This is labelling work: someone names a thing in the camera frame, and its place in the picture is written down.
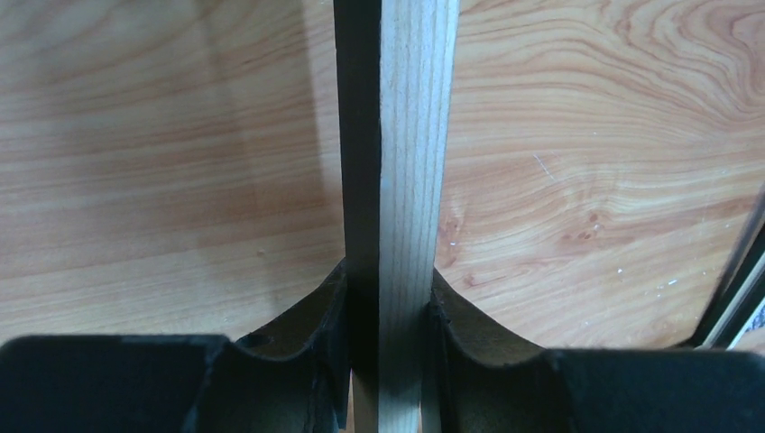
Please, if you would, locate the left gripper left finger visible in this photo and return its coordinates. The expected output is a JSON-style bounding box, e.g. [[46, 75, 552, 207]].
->
[[1, 264, 350, 432]]

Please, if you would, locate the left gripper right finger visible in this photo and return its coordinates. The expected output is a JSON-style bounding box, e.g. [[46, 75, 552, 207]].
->
[[424, 274, 764, 432]]

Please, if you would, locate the wooden picture frame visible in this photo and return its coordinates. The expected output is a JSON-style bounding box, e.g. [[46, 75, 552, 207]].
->
[[334, 1, 460, 432]]

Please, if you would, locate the black poker chip case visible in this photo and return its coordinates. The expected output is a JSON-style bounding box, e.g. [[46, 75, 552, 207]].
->
[[676, 190, 764, 350]]

